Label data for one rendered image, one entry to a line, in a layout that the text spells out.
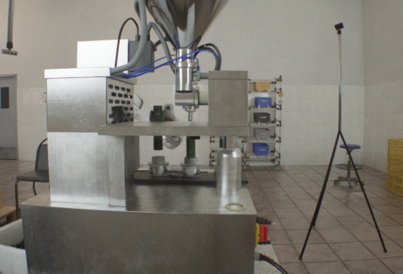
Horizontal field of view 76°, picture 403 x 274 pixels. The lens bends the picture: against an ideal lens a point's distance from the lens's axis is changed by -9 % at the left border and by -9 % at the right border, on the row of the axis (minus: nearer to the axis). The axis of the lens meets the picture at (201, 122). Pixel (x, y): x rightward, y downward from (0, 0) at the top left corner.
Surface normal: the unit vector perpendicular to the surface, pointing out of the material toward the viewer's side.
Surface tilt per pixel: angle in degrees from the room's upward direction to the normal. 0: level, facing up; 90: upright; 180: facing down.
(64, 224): 90
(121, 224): 90
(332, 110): 90
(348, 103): 90
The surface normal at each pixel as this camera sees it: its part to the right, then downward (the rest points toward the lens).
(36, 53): -0.05, 0.05
